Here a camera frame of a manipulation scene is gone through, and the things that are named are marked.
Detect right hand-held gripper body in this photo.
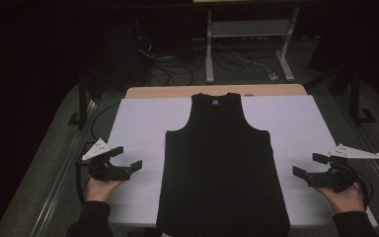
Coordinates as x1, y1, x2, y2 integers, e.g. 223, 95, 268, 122
307, 143, 379, 194

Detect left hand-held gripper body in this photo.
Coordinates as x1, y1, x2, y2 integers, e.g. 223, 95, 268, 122
81, 137, 132, 182

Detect black tank top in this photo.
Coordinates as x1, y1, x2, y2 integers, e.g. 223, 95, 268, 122
156, 92, 291, 237

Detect person's left hand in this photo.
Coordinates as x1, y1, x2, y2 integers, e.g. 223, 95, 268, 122
84, 177, 124, 202

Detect person's right hand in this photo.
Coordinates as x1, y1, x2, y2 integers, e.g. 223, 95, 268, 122
315, 185, 365, 214

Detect white table mat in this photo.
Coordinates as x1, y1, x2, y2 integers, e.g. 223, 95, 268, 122
107, 95, 378, 229

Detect black metal stand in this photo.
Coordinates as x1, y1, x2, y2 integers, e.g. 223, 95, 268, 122
347, 63, 378, 126
67, 70, 99, 130

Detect grey metal stand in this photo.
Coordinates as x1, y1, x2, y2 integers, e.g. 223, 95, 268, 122
205, 6, 301, 84

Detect left hand-held gripper cable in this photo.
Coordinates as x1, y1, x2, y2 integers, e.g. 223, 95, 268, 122
75, 157, 95, 203

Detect hand-held gripper cable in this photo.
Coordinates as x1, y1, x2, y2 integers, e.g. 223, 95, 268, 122
75, 157, 95, 203
353, 163, 375, 211

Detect right hand-held gripper cable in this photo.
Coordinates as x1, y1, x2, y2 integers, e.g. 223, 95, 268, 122
353, 163, 375, 211

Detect thin black floor cable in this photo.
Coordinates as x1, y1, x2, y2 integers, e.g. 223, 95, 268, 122
90, 101, 121, 143

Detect white plug with cable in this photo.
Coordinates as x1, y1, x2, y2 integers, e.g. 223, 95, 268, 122
223, 48, 279, 82

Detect black floor cables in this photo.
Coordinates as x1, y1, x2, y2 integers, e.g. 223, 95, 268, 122
137, 36, 196, 87

